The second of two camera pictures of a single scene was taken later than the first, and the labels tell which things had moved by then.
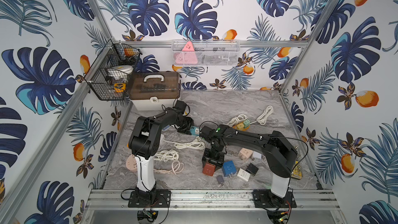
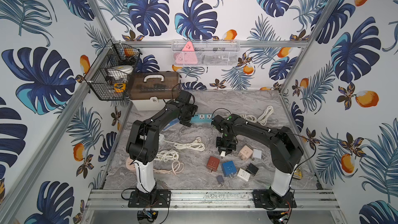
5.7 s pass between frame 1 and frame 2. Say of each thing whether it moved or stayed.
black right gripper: moved
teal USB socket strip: moved
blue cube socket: stayed
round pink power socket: stayed
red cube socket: moved
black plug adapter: stayed
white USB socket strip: stayed
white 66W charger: stayed
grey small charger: stayed
